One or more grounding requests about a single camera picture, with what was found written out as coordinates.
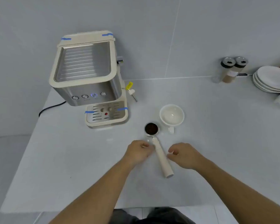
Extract steel steam wand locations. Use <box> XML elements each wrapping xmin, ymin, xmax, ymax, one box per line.
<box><xmin>127</xmin><ymin>89</ymin><xmax>138</xmax><ymax>103</ymax></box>

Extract person's right hand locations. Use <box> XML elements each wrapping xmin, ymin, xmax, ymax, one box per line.
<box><xmin>167</xmin><ymin>142</ymin><xmax>206</xmax><ymax>171</ymax></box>

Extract white ceramic cup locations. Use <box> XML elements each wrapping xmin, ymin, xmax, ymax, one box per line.
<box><xmin>159</xmin><ymin>104</ymin><xmax>185</xmax><ymax>135</ymax></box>

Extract person's left forearm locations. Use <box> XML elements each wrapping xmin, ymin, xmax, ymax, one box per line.
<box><xmin>48</xmin><ymin>159</ymin><xmax>134</xmax><ymax>224</ymax></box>

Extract person's dark trousers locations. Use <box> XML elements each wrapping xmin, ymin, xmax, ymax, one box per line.
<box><xmin>109</xmin><ymin>207</ymin><xmax>197</xmax><ymax>224</ymax></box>

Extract black power cable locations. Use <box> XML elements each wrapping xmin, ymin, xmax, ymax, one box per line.
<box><xmin>38</xmin><ymin>101</ymin><xmax>67</xmax><ymax>117</ymax></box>

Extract person's right forearm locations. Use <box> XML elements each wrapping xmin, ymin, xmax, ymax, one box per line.
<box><xmin>194</xmin><ymin>157</ymin><xmax>280</xmax><ymax>224</ymax></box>

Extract cream and steel espresso machine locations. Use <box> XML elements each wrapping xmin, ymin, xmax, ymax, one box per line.
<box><xmin>49</xmin><ymin>30</ymin><xmax>138</xmax><ymax>129</ymax></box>

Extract cream drip tray with grille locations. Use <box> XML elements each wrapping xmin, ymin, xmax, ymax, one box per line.
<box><xmin>85</xmin><ymin>101</ymin><xmax>129</xmax><ymax>129</ymax></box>

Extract cream handled portafilter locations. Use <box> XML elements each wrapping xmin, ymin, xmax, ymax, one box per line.
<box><xmin>144</xmin><ymin>123</ymin><xmax>174</xmax><ymax>179</ymax></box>

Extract person's left hand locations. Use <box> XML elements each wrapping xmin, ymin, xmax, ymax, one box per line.
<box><xmin>124</xmin><ymin>140</ymin><xmax>155</xmax><ymax>166</ymax></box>

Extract white ceramic plate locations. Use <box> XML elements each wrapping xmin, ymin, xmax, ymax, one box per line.
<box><xmin>253</xmin><ymin>72</ymin><xmax>280</xmax><ymax>92</ymax></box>
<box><xmin>252</xmin><ymin>76</ymin><xmax>280</xmax><ymax>94</ymax></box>
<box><xmin>256</xmin><ymin>66</ymin><xmax>280</xmax><ymax>90</ymax></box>

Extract black lidded glass jar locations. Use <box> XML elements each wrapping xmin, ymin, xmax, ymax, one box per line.
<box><xmin>220</xmin><ymin>57</ymin><xmax>236</xmax><ymax>83</ymax></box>
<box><xmin>233</xmin><ymin>56</ymin><xmax>249</xmax><ymax>77</ymax></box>

